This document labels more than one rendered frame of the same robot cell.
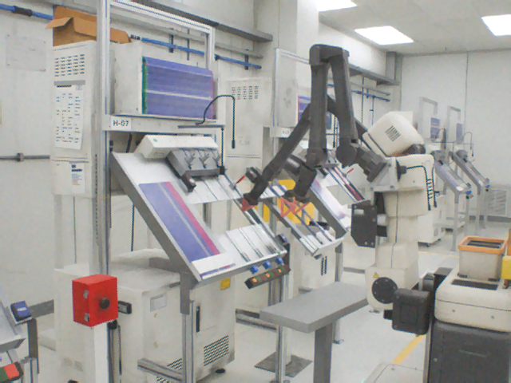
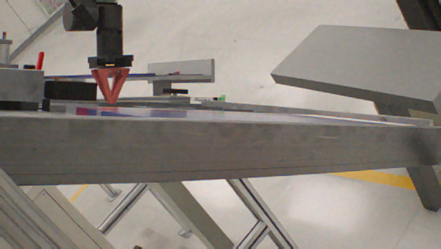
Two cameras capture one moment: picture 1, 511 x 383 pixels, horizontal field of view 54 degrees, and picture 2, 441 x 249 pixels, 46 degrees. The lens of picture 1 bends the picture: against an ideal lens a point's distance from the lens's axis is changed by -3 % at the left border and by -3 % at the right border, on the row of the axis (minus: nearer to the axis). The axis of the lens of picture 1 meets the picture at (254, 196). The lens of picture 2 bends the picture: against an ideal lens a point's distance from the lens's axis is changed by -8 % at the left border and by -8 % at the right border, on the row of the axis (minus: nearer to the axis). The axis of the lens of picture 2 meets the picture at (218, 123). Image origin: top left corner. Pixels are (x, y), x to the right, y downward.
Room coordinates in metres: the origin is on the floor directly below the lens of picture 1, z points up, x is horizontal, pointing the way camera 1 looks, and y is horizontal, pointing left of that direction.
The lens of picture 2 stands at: (1.87, 0.92, 1.30)
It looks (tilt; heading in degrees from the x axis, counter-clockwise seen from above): 27 degrees down; 301
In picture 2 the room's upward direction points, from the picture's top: 36 degrees counter-clockwise
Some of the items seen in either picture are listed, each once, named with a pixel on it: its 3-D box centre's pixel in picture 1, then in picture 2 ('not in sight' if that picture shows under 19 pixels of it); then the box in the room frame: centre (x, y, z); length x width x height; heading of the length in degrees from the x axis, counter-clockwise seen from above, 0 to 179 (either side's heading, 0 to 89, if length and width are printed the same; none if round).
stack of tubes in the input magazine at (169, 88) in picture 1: (172, 90); not in sight; (2.59, 0.42, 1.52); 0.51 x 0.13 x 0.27; 146
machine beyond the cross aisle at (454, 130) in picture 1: (445, 167); not in sight; (7.98, -3.02, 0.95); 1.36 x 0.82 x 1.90; 56
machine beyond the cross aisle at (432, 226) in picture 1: (418, 171); not in sight; (6.78, -2.20, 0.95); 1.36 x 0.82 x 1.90; 56
